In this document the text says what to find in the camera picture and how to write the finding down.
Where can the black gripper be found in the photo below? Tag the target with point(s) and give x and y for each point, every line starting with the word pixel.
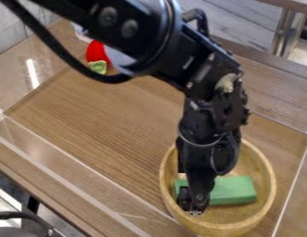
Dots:
pixel 202 163

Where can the green rectangular block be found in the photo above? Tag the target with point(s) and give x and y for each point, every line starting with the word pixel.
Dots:
pixel 233 190

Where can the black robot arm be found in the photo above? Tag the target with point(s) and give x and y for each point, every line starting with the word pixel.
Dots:
pixel 155 39

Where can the brown wooden bowl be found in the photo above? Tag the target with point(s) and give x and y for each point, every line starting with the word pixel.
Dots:
pixel 222 221

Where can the red strawberry toy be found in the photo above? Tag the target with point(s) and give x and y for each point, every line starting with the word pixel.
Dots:
pixel 96 57

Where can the clear acrylic tray wall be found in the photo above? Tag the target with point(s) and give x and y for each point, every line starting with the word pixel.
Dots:
pixel 93 203

